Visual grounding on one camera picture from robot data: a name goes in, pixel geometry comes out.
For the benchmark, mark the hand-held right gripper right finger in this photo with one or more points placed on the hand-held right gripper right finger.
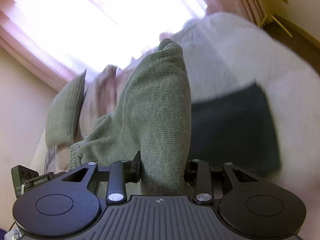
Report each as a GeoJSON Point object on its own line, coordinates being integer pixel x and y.
{"type": "Point", "coordinates": [193, 172]}

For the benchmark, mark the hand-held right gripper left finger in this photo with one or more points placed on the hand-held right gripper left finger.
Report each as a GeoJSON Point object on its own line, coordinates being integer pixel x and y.
{"type": "Point", "coordinates": [136, 166]}

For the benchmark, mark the green knit garment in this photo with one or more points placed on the green knit garment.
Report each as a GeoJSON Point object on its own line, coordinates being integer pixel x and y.
{"type": "Point", "coordinates": [155, 117]}

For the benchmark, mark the black garment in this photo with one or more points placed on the black garment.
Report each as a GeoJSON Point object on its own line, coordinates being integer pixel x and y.
{"type": "Point", "coordinates": [232, 130]}

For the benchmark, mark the grey-green pillow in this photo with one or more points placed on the grey-green pillow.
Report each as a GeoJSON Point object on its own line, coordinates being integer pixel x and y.
{"type": "Point", "coordinates": [65, 112]}

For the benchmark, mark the pink pillow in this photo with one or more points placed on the pink pillow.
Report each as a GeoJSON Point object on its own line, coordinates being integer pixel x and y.
{"type": "Point", "coordinates": [100, 100]}

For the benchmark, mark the white herringbone blanket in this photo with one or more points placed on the white herringbone blanket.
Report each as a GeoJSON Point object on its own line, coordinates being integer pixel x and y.
{"type": "Point", "coordinates": [250, 55]}

